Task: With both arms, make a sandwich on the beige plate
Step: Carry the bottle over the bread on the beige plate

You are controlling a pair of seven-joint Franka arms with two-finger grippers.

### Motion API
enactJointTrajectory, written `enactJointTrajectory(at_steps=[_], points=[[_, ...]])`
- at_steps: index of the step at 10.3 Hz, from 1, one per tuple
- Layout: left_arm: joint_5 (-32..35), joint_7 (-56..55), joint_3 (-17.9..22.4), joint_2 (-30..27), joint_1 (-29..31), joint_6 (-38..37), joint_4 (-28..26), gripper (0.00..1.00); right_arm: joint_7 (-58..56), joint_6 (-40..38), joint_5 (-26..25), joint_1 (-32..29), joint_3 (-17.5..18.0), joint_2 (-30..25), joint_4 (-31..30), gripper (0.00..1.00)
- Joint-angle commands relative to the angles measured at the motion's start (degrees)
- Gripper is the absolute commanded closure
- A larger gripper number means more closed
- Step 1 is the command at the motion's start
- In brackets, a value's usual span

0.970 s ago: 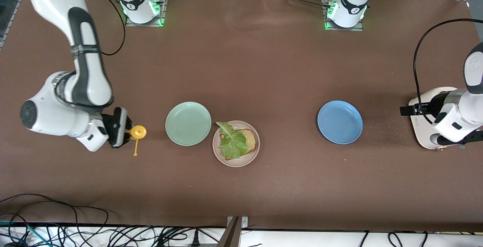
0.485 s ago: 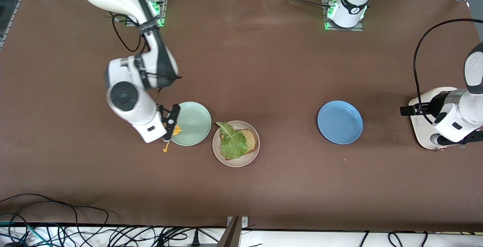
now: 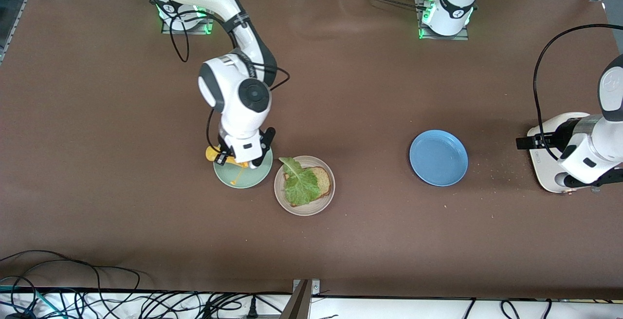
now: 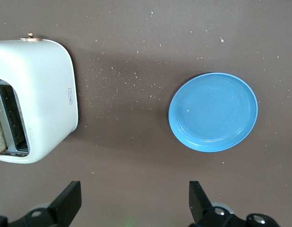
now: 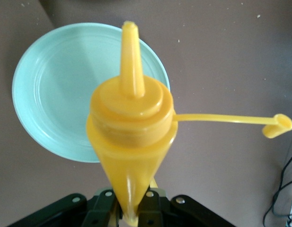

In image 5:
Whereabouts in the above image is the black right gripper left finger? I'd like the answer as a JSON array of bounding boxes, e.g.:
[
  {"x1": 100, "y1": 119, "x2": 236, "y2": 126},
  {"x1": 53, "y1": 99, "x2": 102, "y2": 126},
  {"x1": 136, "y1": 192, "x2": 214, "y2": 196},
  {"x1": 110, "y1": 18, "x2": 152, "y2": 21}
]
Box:
[{"x1": 8, "y1": 189, "x2": 124, "y2": 227}]

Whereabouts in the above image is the light green plate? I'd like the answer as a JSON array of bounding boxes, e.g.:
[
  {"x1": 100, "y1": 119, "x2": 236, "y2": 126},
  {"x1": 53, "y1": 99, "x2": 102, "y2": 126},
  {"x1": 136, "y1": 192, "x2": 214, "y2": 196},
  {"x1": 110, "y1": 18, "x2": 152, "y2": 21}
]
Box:
[{"x1": 12, "y1": 22, "x2": 171, "y2": 164}]

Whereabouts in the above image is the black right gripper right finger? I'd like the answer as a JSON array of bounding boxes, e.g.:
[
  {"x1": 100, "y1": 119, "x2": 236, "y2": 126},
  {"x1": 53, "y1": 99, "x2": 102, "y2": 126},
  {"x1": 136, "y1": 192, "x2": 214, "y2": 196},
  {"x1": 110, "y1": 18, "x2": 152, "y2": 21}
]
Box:
[{"x1": 137, "y1": 189, "x2": 234, "y2": 227}]

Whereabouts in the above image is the black looped cable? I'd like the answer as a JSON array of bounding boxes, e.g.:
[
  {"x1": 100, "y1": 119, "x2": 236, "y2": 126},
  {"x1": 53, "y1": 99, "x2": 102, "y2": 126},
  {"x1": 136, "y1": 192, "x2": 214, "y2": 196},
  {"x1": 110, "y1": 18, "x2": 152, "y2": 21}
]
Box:
[{"x1": 263, "y1": 151, "x2": 292, "y2": 227}]

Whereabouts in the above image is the yellow squeeze bottle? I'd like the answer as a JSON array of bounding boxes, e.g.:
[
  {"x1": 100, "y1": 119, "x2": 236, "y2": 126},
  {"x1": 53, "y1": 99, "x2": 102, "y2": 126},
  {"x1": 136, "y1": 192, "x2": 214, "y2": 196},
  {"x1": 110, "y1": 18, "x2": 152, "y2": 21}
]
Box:
[{"x1": 86, "y1": 20, "x2": 292, "y2": 227}]

